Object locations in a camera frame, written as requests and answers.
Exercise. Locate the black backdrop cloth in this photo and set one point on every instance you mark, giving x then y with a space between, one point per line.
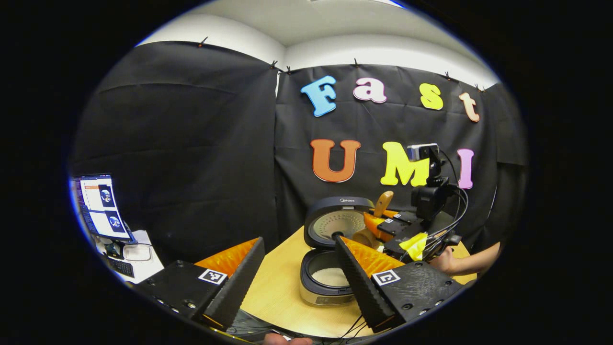
201 143

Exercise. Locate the laptop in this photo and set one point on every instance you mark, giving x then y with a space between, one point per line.
103 206

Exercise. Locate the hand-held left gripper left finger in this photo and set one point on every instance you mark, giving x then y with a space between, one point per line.
242 287

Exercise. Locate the white plastic case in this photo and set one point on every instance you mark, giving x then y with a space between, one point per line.
137 252

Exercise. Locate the dark grey rice cooker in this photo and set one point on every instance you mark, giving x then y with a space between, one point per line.
335 203

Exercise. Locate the white rice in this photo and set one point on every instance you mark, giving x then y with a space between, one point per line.
329 277

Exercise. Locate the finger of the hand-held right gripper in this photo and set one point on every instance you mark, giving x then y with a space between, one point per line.
409 217
395 227

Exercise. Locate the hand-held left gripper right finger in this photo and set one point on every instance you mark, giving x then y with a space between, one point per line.
359 287

